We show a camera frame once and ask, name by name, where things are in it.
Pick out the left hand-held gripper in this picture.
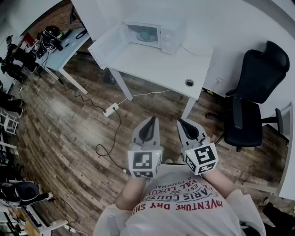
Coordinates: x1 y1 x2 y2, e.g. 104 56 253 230
128 116 164 179

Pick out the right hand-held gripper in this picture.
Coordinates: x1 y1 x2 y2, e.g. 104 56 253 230
176 118 219 176

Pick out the green object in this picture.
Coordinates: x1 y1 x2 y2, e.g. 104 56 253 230
137 31 152 41

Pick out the white microwave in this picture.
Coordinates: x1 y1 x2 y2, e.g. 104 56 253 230
88 17 185 70

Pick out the person's right forearm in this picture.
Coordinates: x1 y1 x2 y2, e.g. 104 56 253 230
201 170 243 199

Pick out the person's left forearm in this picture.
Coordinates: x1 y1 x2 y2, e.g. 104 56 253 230
114 177 148 212

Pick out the white power strip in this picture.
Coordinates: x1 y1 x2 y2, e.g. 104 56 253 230
103 102 119 118

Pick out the white desk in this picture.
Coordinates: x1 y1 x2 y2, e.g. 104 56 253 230
87 34 213 120

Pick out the person's white printed shirt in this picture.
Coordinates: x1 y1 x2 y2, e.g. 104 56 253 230
92 163 267 236

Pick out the black office chair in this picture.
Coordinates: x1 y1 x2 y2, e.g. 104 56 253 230
223 41 291 153

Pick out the pale blue desk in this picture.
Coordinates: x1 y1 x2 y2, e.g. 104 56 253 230
34 27 92 95

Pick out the white metal rack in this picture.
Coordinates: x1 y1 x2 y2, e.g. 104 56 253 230
0 107 19 136

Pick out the pile of black gear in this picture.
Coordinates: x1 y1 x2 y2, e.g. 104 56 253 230
36 25 65 53

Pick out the black monitor stand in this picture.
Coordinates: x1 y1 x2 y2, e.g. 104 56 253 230
68 4 84 31

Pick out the red box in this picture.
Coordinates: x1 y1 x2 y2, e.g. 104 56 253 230
22 32 35 44

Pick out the black floor cable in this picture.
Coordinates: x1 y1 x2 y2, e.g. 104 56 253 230
57 78 107 114
95 107 132 176

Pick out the white floor cable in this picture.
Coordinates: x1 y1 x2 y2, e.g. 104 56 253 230
117 89 172 106

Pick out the black looped cable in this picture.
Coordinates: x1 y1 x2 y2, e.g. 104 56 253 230
75 28 89 40

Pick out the white metal frame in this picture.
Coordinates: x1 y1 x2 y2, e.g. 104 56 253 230
24 204 70 236

